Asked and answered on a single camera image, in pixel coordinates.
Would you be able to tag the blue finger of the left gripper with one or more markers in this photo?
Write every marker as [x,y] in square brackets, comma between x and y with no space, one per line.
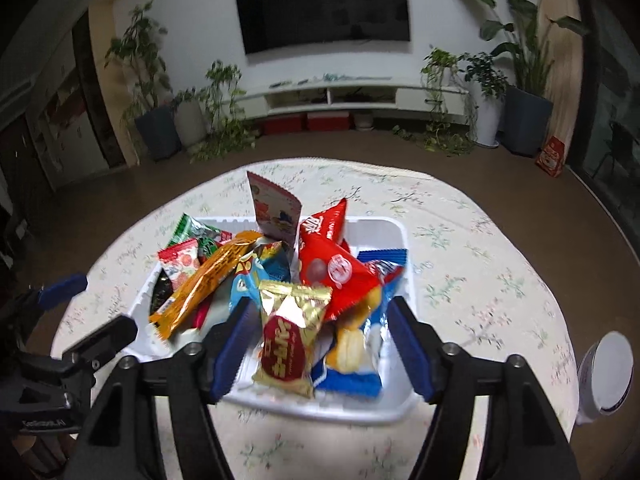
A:
[62,291]
[102,345]

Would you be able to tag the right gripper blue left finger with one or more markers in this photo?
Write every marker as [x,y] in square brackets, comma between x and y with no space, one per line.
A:
[230,342]

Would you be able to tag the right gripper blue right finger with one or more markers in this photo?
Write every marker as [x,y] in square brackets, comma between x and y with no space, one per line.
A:
[417,344]

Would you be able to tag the blue yellow cake packet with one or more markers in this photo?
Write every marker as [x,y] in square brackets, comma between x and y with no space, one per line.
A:
[351,365]

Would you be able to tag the gold red snack packet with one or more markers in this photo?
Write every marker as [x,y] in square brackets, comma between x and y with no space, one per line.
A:
[292,316]

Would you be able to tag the orange snack packet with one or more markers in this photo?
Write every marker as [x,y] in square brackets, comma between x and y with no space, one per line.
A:
[202,283]

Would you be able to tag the black gold snack packet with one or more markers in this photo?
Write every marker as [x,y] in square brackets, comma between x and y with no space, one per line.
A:
[161,292]

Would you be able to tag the blue panda snack bag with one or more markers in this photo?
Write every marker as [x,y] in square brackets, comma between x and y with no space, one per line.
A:
[266,262]

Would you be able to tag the large red snack bag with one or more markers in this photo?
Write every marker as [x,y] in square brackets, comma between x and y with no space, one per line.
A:
[356,290]

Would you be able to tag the green white snack packet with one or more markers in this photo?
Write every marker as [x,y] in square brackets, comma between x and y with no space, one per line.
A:
[209,238]

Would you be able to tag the pink snack packet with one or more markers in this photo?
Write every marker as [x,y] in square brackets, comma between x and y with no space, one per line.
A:
[277,211]

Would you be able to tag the white red snack packet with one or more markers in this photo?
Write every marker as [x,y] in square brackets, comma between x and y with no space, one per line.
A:
[201,313]

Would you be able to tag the red checkered nut packet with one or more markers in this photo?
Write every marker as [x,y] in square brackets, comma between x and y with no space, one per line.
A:
[180,261]

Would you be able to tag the floral white tablecloth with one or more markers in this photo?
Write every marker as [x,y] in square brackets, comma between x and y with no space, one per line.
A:
[472,285]

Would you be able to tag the wooden cabinet shelf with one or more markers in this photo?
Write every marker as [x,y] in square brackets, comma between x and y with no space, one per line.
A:
[67,116]

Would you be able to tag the left dark potted plant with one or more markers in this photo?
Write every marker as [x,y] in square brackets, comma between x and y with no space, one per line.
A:
[137,50]

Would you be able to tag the dark potted plant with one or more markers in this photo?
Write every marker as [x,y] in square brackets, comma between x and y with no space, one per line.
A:
[137,50]
[527,111]

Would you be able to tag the white round stool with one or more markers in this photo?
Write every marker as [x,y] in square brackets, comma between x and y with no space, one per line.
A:
[605,377]

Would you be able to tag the red box on floor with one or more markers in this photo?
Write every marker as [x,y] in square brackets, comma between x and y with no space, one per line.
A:
[552,157]

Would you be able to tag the white potted plant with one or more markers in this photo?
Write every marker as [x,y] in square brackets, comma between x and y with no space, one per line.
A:
[227,128]

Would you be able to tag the white tv console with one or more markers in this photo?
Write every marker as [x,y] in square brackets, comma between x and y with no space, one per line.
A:
[353,93]

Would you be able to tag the right dark potted plant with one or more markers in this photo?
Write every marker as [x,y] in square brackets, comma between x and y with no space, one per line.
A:
[527,111]

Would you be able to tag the wall television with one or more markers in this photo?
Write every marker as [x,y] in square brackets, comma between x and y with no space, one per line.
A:
[273,24]

